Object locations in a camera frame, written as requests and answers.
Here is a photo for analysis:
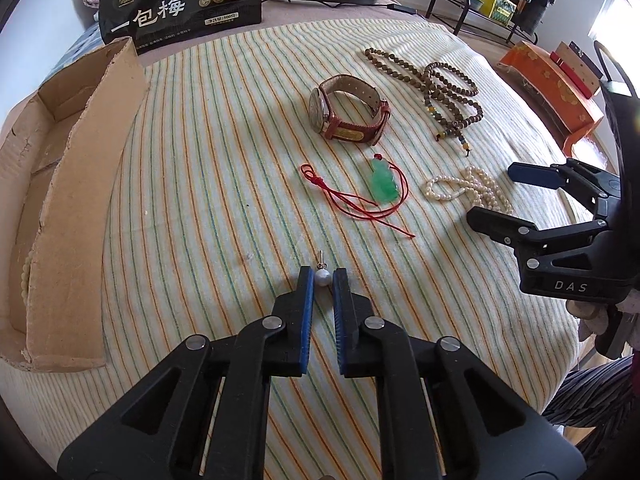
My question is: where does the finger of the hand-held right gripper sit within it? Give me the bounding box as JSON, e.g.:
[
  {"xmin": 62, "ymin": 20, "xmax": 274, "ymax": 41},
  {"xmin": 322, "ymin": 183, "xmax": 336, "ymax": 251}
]
[
  {"xmin": 466, "ymin": 207, "xmax": 609, "ymax": 262},
  {"xmin": 507, "ymin": 158, "xmax": 624, "ymax": 212}
]

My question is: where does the person's right hand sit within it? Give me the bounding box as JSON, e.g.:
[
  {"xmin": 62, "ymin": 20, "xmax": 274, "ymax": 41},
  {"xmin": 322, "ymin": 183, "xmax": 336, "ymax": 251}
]
[{"xmin": 566, "ymin": 294, "xmax": 640, "ymax": 348}]

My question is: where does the green jade pendant red cord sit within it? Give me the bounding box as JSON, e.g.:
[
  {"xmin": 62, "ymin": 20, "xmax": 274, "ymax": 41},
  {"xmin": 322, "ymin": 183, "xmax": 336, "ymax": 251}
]
[{"xmin": 299, "ymin": 152, "xmax": 417, "ymax": 239}]

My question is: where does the white pearl strand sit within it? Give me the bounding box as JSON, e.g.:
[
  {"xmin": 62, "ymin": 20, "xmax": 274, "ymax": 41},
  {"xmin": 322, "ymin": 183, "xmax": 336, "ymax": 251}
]
[{"xmin": 424, "ymin": 165, "xmax": 514, "ymax": 215}]

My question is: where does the red and white card box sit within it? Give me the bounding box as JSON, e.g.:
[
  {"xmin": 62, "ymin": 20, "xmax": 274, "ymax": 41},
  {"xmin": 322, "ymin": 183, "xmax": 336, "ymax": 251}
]
[{"xmin": 549, "ymin": 41, "xmax": 604, "ymax": 99}]

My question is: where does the yellow green box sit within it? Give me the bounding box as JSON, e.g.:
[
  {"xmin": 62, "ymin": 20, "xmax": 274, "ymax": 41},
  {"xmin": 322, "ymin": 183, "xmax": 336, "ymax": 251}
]
[{"xmin": 474, "ymin": 0, "xmax": 518, "ymax": 24}]

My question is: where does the pale bead bracelet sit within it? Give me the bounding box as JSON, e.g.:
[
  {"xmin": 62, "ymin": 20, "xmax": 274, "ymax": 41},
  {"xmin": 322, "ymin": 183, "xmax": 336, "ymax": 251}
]
[{"xmin": 19, "ymin": 251, "xmax": 37, "ymax": 312}]

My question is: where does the pearl stud earring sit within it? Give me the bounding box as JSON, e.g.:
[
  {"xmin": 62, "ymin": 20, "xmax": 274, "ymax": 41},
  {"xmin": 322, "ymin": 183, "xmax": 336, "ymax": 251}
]
[{"xmin": 314, "ymin": 251, "xmax": 331, "ymax": 289}]

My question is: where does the brown leather wristwatch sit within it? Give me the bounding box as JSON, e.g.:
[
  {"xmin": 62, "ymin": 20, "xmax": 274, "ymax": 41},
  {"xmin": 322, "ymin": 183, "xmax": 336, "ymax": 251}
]
[{"xmin": 308, "ymin": 74, "xmax": 392, "ymax": 145}]

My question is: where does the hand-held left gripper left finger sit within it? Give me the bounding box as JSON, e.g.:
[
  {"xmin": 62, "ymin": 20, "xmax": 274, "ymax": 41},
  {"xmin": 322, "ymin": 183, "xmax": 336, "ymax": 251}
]
[{"xmin": 57, "ymin": 266, "xmax": 316, "ymax": 480}]

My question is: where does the cardboard box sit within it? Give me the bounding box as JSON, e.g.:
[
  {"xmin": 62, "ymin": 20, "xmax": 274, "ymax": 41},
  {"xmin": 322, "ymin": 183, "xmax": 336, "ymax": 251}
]
[{"xmin": 0, "ymin": 36, "xmax": 150, "ymax": 373}]

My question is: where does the black printed carton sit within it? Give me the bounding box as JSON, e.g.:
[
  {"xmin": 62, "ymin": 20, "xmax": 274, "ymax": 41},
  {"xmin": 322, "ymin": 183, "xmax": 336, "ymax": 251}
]
[{"xmin": 98, "ymin": 0, "xmax": 263, "ymax": 56}]

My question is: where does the blue plaid cloth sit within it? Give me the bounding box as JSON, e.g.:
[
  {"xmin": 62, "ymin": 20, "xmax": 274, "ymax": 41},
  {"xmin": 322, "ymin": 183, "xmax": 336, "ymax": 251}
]
[{"xmin": 62, "ymin": 20, "xmax": 107, "ymax": 73}]

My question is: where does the striped cloth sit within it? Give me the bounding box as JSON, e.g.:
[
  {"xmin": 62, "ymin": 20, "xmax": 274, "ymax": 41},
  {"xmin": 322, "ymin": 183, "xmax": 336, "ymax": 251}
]
[{"xmin": 0, "ymin": 19, "xmax": 603, "ymax": 480}]

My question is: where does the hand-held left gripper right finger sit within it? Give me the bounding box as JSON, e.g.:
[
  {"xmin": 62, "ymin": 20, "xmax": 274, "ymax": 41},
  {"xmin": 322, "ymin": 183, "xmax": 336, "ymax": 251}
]
[{"xmin": 332, "ymin": 267, "xmax": 587, "ymax": 480}]

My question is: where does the brown wooden bead necklace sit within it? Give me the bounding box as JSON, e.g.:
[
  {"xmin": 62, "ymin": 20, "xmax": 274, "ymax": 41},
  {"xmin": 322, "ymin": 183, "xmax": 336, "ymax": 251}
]
[{"xmin": 363, "ymin": 47, "xmax": 485, "ymax": 154}]

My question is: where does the black metal rack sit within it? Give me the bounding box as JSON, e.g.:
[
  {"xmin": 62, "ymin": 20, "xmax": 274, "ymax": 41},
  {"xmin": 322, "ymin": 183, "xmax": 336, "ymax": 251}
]
[{"xmin": 425, "ymin": 0, "xmax": 542, "ymax": 47}]

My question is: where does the orange patterned box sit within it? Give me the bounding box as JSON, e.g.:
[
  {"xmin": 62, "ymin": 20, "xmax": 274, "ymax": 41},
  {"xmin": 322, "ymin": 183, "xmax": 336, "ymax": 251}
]
[{"xmin": 497, "ymin": 42, "xmax": 606, "ymax": 159}]

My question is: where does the person's striped clothing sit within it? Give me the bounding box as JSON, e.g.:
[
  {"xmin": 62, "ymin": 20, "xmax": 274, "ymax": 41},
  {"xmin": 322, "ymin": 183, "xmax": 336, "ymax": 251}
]
[{"xmin": 541, "ymin": 354, "xmax": 640, "ymax": 462}]

